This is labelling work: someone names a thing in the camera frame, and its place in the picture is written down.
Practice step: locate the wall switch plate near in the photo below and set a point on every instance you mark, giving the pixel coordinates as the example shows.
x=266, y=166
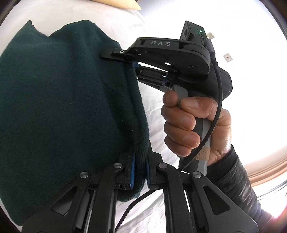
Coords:
x=227, y=57

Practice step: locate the dark green knit sweater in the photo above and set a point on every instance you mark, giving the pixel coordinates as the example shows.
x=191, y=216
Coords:
x=65, y=110

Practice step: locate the black jacket sleeve forearm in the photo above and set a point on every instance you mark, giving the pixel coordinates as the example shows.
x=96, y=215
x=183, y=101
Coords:
x=229, y=175

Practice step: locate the left gripper blue left finger pad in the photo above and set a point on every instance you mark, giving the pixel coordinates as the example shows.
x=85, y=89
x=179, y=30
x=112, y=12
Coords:
x=123, y=172

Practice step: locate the yellow pillow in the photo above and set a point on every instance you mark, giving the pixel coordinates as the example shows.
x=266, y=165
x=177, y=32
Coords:
x=124, y=4

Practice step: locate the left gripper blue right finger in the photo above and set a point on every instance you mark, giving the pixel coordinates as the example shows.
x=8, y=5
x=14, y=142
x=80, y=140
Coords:
x=156, y=172

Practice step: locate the white bed sheet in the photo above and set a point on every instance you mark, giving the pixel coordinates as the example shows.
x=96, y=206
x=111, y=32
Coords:
x=123, y=26

